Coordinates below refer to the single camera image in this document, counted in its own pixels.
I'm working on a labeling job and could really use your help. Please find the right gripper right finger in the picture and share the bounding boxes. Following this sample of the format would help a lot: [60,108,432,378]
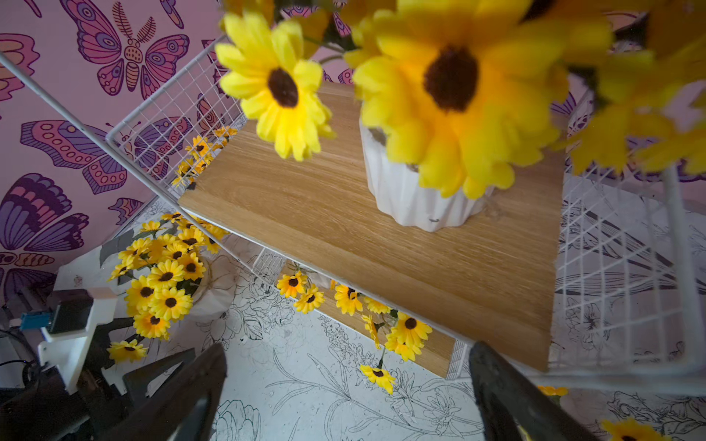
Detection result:
[469,342,597,440]

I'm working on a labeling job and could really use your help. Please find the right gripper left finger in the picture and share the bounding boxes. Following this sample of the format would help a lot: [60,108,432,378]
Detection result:
[101,344,227,440]

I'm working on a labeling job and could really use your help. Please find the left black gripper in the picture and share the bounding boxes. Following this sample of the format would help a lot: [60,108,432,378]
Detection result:
[1,318,196,440]

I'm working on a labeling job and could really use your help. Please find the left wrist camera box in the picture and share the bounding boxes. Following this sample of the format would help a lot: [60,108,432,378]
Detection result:
[19,287,118,394]

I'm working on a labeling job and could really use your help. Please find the white wire wooden shelf rack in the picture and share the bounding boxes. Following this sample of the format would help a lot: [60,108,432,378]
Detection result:
[0,32,706,395]

